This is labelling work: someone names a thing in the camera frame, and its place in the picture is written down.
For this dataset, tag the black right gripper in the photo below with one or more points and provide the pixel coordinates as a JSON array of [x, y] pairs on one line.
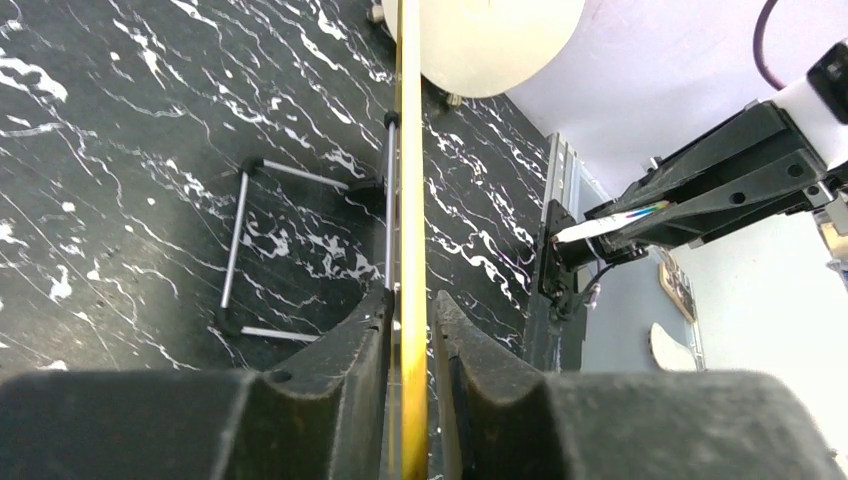
[[767, 159]]

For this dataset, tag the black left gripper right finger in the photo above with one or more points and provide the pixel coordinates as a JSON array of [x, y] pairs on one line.
[[501, 418]]

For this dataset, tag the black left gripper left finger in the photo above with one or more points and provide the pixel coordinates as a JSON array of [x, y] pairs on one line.
[[317, 415]]

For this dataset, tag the yellow framed whiteboard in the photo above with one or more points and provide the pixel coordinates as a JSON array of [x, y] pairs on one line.
[[413, 292]]

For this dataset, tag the white marker pen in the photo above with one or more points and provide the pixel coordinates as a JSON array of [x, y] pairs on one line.
[[603, 225]]

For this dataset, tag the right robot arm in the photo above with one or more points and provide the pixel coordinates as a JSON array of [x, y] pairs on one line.
[[825, 82]]

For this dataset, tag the white cylindrical container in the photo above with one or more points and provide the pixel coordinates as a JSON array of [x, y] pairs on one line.
[[482, 49]]

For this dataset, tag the aluminium base frame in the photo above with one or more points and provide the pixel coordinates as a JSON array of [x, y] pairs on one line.
[[566, 180]]

